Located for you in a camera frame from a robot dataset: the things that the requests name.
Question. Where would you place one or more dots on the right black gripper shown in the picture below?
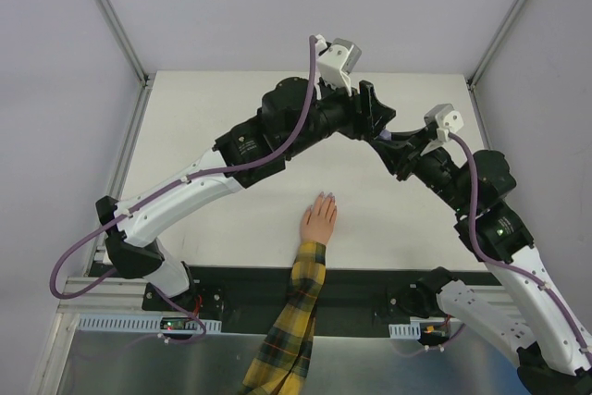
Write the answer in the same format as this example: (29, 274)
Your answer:
(406, 157)

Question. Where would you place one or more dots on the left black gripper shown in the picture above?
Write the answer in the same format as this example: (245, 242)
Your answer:
(365, 105)

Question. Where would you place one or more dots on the purple nail polish bottle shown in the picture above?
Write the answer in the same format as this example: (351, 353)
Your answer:
(385, 135)

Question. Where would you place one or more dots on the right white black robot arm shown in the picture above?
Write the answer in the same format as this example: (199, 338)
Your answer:
(549, 347)

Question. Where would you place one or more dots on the yellow plaid sleeve forearm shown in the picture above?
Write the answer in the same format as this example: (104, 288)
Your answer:
(282, 362)

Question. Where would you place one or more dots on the mannequin hand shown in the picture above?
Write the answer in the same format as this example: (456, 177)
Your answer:
(319, 219)

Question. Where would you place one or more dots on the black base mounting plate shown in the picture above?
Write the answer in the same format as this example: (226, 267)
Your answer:
(351, 303)

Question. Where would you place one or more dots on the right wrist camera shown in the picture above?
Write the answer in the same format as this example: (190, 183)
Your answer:
(447, 119)

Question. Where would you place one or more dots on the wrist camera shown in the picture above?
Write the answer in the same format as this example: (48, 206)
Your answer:
(447, 119)
(336, 61)

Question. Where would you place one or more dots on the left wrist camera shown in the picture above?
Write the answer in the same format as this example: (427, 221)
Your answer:
(336, 61)

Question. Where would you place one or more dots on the right aluminium frame post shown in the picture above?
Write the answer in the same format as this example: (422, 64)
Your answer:
(500, 35)

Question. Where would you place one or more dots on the aluminium frame post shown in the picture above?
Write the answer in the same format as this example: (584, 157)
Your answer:
(500, 35)
(123, 41)

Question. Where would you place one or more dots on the right white cable duct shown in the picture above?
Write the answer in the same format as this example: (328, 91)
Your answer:
(411, 331)

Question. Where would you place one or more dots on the white cable duct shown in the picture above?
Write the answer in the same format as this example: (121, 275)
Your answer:
(411, 331)
(147, 324)

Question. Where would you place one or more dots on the left aluminium frame post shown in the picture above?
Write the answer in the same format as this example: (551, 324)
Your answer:
(123, 41)

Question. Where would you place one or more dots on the left white cable duct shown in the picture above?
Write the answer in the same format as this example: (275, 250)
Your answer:
(147, 324)

